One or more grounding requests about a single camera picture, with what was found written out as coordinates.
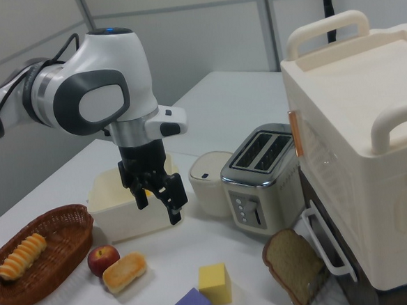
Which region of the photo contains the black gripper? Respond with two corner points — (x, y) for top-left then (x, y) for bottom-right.
(115, 136), (190, 229)

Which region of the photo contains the red apple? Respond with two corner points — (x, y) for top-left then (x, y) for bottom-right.
(86, 244), (122, 280)

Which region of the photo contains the white plastic container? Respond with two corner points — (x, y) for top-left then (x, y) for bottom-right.
(82, 151), (187, 246)

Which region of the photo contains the small white lidded bin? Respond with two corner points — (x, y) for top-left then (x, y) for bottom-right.
(186, 149), (239, 221)

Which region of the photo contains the toasted bread bun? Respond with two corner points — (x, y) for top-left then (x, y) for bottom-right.
(100, 251), (151, 295)

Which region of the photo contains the yellow foam cube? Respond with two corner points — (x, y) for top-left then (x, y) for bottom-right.
(196, 262), (233, 305)

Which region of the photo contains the silver two-slot toaster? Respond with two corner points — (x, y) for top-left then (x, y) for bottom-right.
(216, 120), (307, 241)

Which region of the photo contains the brown wicker basket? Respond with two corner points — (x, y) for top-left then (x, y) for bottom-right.
(0, 202), (100, 305)

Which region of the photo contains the spiral bread roll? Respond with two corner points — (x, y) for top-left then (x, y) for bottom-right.
(0, 232), (50, 282)

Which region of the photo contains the brown bread slice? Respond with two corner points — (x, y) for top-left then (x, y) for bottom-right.
(260, 225), (333, 305)

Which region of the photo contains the large cream toy oven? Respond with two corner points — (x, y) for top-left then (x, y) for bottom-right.
(276, 5), (407, 299)

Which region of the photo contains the black pole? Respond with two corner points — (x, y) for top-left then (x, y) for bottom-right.
(319, 0), (340, 45)

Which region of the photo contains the copper oven door handle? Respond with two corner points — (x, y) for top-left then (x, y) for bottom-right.
(287, 109), (305, 158)

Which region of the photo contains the white bar drawer handle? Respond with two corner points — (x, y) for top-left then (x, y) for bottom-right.
(300, 205), (359, 286)

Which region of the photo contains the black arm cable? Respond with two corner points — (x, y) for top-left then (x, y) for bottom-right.
(0, 32), (88, 153)

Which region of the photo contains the slanted grey partition post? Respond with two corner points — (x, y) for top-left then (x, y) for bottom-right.
(72, 0), (102, 36)

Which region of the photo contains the upright grey partition post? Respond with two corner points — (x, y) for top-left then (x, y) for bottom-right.
(254, 0), (283, 75)

